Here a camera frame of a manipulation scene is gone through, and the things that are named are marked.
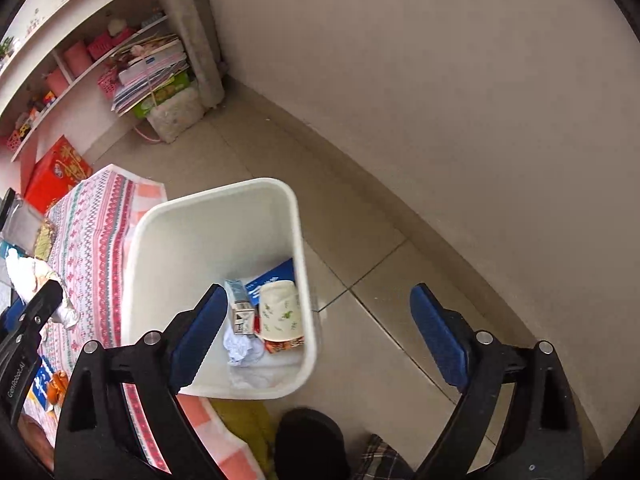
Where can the stack of papers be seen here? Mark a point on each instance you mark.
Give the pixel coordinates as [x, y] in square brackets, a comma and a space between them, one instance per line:
[150, 67]

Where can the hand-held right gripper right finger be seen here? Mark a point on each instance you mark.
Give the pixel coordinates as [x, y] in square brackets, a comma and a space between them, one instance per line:
[440, 340]

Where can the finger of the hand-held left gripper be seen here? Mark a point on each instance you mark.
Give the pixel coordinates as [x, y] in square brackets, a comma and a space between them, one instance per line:
[40, 310]

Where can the light blue carton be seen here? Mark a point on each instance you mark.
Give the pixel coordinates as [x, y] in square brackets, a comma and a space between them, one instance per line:
[239, 305]

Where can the green pack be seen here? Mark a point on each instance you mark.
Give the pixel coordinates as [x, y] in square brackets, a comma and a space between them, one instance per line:
[165, 92]

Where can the small pink basket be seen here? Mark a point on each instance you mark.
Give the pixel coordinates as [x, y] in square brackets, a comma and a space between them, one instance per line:
[19, 140]

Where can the clear jar with pistachios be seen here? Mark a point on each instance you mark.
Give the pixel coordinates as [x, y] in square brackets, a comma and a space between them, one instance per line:
[25, 225]

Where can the red gift box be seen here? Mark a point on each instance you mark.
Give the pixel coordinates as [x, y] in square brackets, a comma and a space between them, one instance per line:
[57, 170]

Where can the white paper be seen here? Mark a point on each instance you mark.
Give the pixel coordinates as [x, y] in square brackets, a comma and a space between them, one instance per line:
[242, 347]

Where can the black slipper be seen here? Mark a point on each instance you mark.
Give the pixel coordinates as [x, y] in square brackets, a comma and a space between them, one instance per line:
[310, 440]

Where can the red instant noodle cup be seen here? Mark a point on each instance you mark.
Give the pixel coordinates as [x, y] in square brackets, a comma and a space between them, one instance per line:
[282, 346]

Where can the white plastic bag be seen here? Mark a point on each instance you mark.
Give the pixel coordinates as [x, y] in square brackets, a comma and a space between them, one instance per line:
[175, 112]

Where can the leaf print paper cup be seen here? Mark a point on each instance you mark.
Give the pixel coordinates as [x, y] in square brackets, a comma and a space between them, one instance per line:
[280, 310]

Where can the plaid trousers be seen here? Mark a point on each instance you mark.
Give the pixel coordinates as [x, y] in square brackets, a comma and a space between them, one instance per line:
[380, 460]

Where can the torn blue biscuit box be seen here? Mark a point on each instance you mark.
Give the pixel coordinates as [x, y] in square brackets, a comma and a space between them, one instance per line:
[42, 375]

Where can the patterned tablecloth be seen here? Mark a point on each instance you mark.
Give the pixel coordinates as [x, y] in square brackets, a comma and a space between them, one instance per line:
[90, 240]

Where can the dark blue box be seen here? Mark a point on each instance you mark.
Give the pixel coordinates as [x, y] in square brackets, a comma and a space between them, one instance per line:
[277, 275]

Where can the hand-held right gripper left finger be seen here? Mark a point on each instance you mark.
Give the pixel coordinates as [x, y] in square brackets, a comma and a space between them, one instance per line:
[200, 335]

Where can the small potted plant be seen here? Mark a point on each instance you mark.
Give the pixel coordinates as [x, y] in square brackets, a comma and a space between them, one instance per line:
[7, 46]

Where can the orange snack wrapper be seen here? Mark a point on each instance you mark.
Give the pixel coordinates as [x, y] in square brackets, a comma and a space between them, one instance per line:
[59, 385]

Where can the white trash bin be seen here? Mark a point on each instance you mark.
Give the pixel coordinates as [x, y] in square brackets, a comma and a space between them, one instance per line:
[200, 240]

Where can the yellow green mat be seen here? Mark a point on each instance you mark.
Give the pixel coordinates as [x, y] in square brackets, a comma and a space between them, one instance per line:
[245, 425]

